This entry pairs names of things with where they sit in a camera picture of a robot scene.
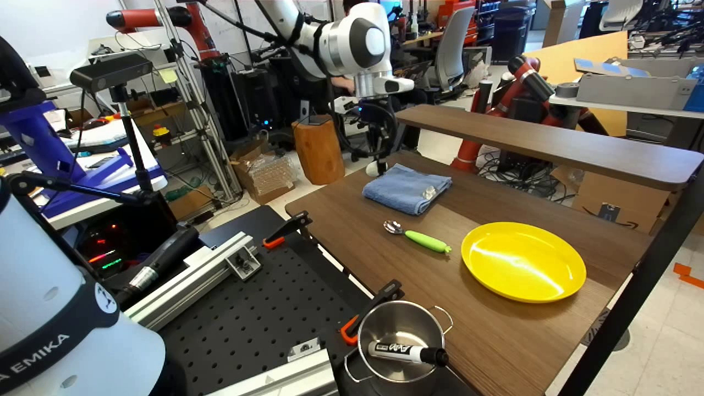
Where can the white desk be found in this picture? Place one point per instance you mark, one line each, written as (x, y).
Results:
(622, 110)

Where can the grey office chair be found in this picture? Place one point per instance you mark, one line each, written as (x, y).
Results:
(453, 44)

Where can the black camera on stand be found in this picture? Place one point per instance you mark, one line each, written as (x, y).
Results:
(111, 68)

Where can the blue white machine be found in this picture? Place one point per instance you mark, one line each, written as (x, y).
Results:
(44, 145)

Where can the small cardboard box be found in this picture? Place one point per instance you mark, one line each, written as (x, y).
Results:
(190, 202)

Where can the open cardboard box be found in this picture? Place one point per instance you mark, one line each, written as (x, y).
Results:
(265, 174)

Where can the white black marker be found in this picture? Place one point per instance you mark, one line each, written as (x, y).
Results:
(407, 352)

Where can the black table frame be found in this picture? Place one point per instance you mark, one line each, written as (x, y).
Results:
(633, 292)

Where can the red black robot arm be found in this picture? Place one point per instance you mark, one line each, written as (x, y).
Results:
(145, 19)

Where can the aluminium extrusion rail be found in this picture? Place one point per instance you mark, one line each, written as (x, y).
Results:
(281, 375)
(194, 281)

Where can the metal lattice rack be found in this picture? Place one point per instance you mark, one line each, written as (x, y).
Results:
(195, 110)

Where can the yellow plastic plate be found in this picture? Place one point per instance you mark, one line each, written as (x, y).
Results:
(522, 263)

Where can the small blue box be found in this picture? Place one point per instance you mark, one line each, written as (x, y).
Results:
(695, 88)

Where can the large tan cardboard panel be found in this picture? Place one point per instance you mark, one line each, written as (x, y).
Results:
(579, 52)

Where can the black cylindrical device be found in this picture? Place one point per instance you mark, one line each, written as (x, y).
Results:
(156, 257)

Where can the folded blue towel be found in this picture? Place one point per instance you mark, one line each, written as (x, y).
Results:
(407, 187)

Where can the steel pot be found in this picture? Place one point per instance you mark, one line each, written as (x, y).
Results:
(398, 322)

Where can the red black robot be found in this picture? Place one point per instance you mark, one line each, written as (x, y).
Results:
(517, 91)

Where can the long wooden shelf riser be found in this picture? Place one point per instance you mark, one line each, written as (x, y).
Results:
(550, 143)

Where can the wooden knife block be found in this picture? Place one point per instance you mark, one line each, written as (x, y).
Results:
(316, 149)

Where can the grey plastic bin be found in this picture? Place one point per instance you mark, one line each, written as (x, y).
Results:
(629, 88)

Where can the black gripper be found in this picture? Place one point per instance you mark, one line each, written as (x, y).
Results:
(376, 116)

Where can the cardboard box under shelf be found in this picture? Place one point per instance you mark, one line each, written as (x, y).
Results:
(622, 199)

